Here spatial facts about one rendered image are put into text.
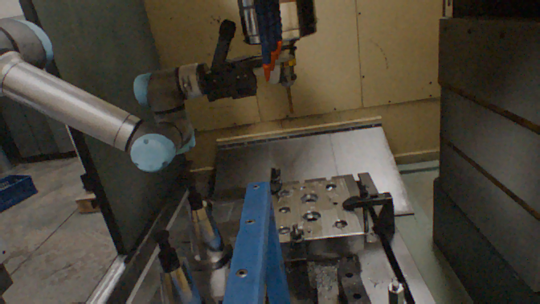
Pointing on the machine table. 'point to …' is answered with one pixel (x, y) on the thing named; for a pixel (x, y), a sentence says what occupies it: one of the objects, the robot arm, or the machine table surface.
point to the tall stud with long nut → (395, 293)
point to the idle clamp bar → (351, 285)
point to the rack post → (276, 265)
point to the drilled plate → (336, 241)
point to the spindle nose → (299, 16)
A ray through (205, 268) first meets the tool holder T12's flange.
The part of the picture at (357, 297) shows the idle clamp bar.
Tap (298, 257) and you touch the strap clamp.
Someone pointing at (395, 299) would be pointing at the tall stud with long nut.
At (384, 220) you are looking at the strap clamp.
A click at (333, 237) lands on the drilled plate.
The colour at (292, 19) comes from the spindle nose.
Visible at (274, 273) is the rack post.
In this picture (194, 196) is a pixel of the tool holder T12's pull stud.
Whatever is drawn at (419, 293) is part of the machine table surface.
